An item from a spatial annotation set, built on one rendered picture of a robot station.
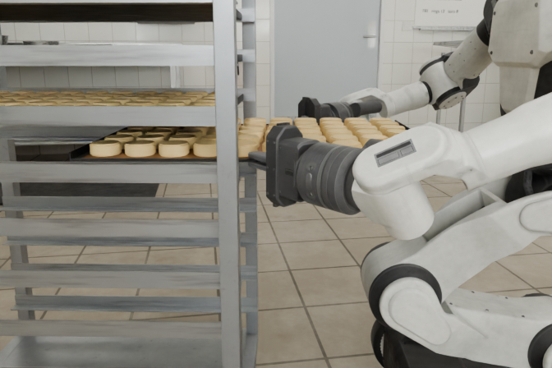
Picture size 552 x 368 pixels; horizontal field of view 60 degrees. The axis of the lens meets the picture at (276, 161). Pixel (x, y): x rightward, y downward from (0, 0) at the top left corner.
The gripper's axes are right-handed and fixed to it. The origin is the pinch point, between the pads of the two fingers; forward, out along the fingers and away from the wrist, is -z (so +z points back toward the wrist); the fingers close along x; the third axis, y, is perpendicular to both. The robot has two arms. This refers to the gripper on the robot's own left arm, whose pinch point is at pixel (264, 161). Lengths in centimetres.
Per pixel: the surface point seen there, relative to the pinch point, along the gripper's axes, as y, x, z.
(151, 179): 13.0, -2.9, -12.1
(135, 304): -4, -48, -55
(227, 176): 6.4, -1.6, -1.4
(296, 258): -93, -71, -82
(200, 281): 8.0, -20.1, -7.2
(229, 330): 6.5, -27.1, -1.5
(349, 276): -96, -71, -55
